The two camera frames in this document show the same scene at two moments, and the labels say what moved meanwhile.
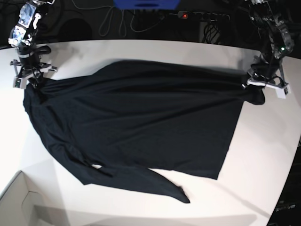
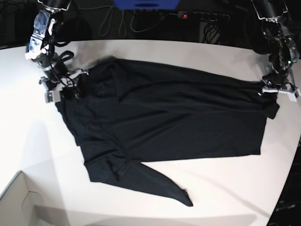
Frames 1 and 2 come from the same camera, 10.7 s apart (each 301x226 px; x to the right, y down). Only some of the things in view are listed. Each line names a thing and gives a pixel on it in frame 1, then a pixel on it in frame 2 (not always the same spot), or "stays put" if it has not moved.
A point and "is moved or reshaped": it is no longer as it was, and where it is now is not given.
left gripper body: (24, 74) -> (53, 89)
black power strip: (202, 16) stays put
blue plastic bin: (146, 4) stays put
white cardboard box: (23, 204) stays put
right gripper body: (277, 83) -> (293, 92)
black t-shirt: (124, 117) is moved or reshaped
